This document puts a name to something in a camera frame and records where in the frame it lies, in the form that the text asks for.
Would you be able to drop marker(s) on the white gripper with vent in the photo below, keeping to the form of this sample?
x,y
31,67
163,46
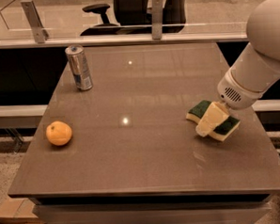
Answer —
x,y
235,93

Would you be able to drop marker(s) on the green and yellow sponge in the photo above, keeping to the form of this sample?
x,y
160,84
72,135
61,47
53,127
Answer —
x,y
213,119

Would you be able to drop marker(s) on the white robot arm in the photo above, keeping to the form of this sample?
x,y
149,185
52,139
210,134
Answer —
x,y
253,73

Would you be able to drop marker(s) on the silver redbull can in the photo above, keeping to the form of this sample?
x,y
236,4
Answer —
x,y
78,64

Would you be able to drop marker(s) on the black office chair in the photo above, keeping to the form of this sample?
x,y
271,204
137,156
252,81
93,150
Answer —
x,y
135,17

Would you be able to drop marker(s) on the orange fruit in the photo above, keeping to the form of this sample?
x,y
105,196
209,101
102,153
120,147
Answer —
x,y
58,133

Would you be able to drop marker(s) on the wooden box under table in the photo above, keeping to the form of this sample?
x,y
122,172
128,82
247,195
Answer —
x,y
18,211

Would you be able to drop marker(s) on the middle metal railing post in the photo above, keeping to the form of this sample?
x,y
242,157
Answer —
x,y
157,19

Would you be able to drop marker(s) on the metal railing post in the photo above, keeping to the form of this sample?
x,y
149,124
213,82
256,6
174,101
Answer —
x,y
157,19
37,29

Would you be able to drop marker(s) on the left metal railing post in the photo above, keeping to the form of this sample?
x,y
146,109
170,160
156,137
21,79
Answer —
x,y
37,29

